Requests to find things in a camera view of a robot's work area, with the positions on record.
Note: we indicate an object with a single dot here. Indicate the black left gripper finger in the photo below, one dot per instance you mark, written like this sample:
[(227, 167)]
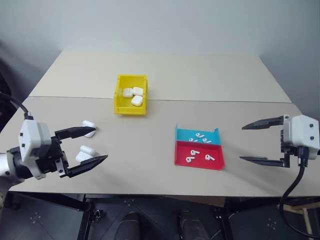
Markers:
[(75, 131), (86, 165)]

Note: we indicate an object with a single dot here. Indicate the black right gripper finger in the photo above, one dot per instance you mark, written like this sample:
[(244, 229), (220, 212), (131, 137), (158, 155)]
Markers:
[(267, 162), (265, 123)]

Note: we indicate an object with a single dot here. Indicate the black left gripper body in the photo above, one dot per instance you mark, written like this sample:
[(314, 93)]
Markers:
[(53, 157)]

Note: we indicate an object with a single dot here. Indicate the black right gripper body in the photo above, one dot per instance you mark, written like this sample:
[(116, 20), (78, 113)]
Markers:
[(287, 155)]

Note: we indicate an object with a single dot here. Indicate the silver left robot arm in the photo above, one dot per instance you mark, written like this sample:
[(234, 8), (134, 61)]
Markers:
[(7, 163)]

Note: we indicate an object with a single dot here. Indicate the yellow plastic bin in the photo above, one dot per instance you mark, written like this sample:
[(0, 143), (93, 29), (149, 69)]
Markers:
[(118, 105)]

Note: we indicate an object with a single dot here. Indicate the white earbud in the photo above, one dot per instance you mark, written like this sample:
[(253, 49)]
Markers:
[(199, 135), (192, 140), (208, 157), (188, 159), (206, 140), (193, 152)]

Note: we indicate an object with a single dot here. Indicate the red plastic tray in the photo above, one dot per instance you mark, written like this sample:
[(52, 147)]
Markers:
[(200, 163)]

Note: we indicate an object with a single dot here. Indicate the dark object beside table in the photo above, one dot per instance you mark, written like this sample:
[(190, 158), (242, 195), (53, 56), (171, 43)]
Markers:
[(3, 95)]

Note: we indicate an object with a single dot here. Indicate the blue plastic tray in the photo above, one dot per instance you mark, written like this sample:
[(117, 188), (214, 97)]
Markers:
[(182, 135)]

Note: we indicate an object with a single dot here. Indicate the dark rounded shape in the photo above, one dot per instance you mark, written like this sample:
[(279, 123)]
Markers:
[(192, 226)]

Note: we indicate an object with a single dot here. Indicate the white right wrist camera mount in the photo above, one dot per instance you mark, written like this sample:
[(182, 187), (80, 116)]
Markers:
[(303, 132)]

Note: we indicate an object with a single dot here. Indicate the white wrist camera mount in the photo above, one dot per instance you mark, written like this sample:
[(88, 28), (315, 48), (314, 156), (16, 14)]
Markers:
[(303, 132), (31, 136)]

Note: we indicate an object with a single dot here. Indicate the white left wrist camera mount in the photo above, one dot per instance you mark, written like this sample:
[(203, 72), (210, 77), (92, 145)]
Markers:
[(31, 136)]

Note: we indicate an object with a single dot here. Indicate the light wooden frame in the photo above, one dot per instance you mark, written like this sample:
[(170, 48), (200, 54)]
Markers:
[(303, 206)]

